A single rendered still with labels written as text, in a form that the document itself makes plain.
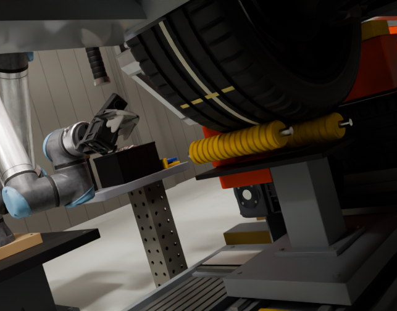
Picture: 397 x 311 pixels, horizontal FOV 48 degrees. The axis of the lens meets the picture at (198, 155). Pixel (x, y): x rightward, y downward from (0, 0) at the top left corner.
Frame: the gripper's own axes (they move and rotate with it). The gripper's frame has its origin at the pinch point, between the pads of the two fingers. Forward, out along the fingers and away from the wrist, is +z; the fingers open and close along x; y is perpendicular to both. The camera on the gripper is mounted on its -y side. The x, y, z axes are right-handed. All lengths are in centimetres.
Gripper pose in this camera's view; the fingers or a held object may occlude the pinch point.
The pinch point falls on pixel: (135, 115)
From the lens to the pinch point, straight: 107.7
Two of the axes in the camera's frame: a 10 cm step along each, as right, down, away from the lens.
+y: -2.6, 8.5, -4.6
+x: -6.5, -5.0, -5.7
